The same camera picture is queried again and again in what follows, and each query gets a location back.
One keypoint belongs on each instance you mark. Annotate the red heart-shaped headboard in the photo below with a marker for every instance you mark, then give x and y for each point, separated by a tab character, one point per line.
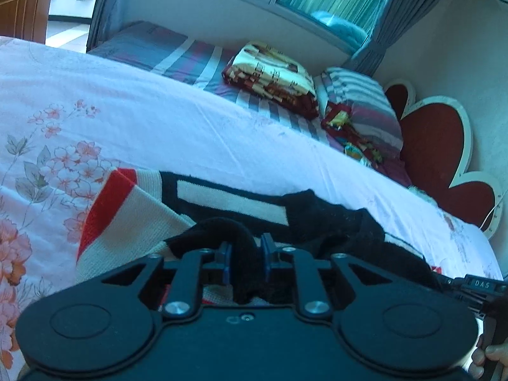
432	139

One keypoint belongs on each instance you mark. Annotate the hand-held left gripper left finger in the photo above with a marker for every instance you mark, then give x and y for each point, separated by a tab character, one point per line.
226	264

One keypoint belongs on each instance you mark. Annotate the brown wooden door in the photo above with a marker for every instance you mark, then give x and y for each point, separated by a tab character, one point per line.
24	8

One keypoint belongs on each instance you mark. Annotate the teal quilt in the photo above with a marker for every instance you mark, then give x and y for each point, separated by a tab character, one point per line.
337	27

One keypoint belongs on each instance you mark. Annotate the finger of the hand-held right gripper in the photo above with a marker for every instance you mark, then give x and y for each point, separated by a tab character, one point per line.
452	282

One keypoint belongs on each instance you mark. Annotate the striped pillow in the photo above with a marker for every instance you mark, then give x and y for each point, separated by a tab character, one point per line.
365	103

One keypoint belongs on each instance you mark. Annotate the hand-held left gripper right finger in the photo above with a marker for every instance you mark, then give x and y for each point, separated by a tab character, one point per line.
266	260

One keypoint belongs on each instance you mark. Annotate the grey striped bed sheet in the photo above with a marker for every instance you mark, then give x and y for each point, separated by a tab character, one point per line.
158	47

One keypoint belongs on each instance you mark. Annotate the long grey-blue curtain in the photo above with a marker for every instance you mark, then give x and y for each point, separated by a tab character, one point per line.
107	8

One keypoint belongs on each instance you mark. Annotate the floral bed sheet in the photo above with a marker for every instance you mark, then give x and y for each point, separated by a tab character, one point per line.
158	119

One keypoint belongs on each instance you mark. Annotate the person's right hand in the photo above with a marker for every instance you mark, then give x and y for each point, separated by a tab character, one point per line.
496	355

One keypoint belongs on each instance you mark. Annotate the short grey-blue curtain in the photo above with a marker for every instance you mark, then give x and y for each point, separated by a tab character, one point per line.
397	35

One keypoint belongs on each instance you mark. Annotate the striped knit sweater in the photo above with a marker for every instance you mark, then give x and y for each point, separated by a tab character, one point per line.
131	214

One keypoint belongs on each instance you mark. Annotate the folded cream printed blanket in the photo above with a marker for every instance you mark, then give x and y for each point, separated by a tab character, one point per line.
270	75

